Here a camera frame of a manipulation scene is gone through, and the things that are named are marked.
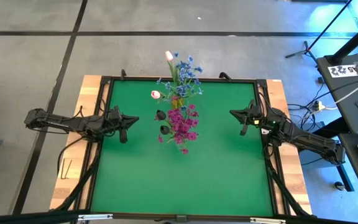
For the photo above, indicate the black tripod stand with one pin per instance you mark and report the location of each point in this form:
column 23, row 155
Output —
column 304, row 51

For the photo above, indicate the silver metal bracket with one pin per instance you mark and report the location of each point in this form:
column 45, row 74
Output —
column 95, row 216
column 267, row 221
column 264, row 131

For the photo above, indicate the black computer mouse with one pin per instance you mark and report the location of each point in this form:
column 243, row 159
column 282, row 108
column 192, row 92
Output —
column 339, row 185

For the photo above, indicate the green table mat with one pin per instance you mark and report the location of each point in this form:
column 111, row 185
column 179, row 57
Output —
column 135, row 174

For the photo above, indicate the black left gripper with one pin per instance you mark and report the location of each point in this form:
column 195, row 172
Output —
column 112, row 121

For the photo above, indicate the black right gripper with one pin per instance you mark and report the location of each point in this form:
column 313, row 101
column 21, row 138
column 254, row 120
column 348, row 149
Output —
column 263, row 118

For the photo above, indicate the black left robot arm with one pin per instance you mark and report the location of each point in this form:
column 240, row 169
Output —
column 67, row 123

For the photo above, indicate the black pole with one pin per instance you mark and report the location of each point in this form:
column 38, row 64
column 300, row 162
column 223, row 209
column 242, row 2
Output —
column 353, row 42

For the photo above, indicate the pink artificial tulip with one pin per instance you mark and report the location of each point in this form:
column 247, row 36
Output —
column 155, row 94
column 168, row 55

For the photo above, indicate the white paper label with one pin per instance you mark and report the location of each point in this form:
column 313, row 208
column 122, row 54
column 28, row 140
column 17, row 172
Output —
column 342, row 71

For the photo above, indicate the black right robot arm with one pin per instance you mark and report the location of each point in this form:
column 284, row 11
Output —
column 303, row 138

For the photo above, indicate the black table clamp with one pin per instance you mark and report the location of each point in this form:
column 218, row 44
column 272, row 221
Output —
column 225, row 76
column 123, row 74

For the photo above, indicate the clear glass vase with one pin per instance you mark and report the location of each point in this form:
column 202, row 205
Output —
column 181, row 145

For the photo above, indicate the purple artificial flower bunch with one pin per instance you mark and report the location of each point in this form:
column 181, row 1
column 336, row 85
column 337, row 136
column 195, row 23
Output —
column 176, row 115
column 191, row 136

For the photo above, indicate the white power strip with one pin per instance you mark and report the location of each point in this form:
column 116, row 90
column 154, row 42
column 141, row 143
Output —
column 318, row 106

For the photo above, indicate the yellow textured glass vase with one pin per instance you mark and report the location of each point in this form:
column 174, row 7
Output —
column 178, row 102

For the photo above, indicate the metal hex keys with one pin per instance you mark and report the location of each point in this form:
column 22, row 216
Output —
column 65, row 174

